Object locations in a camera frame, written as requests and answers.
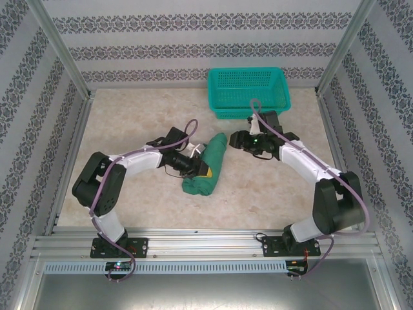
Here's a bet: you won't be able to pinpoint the left aluminium frame post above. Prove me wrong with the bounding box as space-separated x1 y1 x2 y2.
27 0 93 99

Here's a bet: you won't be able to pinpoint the aluminium side rail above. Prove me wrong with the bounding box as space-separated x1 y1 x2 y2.
45 90 97 236
315 88 356 181

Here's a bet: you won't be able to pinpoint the right aluminium side rail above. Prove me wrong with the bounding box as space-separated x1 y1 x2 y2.
315 88 356 181

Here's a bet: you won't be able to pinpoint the left controller circuit board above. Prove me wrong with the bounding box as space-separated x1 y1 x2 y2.
105 262 135 278

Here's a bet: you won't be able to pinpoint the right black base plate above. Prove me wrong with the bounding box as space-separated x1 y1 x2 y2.
261 236 322 258

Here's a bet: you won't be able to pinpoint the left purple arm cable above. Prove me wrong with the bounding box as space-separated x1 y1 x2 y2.
90 119 199 284

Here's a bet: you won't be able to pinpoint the right aluminium frame post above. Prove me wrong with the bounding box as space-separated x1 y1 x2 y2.
315 0 377 96

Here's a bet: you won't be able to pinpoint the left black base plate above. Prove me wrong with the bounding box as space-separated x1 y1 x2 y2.
90 238 148 259

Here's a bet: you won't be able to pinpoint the slotted grey cable duct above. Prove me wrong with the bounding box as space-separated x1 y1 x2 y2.
43 260 288 275

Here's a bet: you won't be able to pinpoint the right thin black gripper wire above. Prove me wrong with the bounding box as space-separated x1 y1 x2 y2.
250 150 274 162

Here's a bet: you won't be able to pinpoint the right controller circuit board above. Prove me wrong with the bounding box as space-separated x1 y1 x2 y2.
286 260 308 276

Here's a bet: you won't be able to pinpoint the aluminium frame post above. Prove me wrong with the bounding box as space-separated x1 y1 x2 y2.
27 0 93 99
315 0 377 96

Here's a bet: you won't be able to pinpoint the teal plastic mesh basket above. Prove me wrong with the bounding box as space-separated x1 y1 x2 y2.
207 67 292 120

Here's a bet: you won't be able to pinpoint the grey sheet metal panel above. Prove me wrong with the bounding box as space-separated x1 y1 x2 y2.
30 258 399 310

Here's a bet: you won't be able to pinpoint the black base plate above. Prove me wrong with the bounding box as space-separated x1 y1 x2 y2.
90 238 148 259
261 236 322 258

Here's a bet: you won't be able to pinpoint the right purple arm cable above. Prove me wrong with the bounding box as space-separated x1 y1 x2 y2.
250 98 370 282

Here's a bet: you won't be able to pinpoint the controller circuit board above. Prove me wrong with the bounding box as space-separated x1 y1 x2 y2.
105 262 135 278
286 260 308 276

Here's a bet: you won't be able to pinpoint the left aluminium side rail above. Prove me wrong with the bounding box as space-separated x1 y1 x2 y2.
45 90 97 236

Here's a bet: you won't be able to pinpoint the green long pants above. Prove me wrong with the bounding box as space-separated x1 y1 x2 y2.
181 132 228 196

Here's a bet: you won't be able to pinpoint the left thin black gripper wire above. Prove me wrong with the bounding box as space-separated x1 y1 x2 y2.
163 166 185 180

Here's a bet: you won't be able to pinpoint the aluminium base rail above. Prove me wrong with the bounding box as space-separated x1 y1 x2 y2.
32 227 381 261

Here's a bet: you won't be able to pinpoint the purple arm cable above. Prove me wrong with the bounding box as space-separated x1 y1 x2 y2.
250 98 370 282
90 119 199 284

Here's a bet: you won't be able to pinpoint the thin black gripper wire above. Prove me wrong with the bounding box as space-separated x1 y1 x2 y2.
163 166 185 180
250 150 274 162

